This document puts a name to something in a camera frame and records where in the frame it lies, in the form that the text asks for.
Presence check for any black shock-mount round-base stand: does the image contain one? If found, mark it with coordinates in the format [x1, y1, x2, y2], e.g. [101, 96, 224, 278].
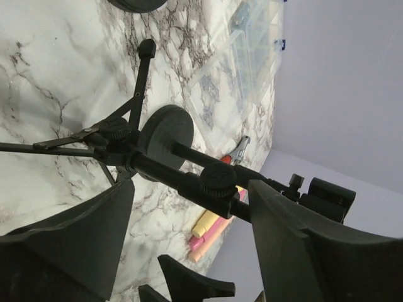
[140, 104, 356, 224]

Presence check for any black round-base clip stand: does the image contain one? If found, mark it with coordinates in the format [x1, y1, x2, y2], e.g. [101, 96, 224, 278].
[108, 0, 167, 14]

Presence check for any red-handled adjustable wrench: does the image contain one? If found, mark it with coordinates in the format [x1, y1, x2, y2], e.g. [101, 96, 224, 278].
[220, 136, 251, 165]

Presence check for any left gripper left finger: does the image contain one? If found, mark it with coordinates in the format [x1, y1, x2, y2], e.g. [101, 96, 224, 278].
[1, 180, 135, 301]

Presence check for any pink microphone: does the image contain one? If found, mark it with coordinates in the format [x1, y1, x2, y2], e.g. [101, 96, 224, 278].
[188, 185, 249, 252]

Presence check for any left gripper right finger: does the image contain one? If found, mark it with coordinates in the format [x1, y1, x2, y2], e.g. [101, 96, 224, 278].
[248, 180, 402, 301]

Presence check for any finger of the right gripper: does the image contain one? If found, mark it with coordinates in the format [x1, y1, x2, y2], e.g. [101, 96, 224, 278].
[138, 254, 236, 302]

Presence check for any yellow microphone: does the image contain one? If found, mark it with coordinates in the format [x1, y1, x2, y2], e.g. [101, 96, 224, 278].
[191, 210, 220, 238]

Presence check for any clear plastic screw organizer box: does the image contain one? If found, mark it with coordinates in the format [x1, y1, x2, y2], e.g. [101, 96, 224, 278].
[184, 1, 286, 152]

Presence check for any black tripod shock-mount stand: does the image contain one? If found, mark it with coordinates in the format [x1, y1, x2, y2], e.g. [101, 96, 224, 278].
[1, 39, 260, 222]

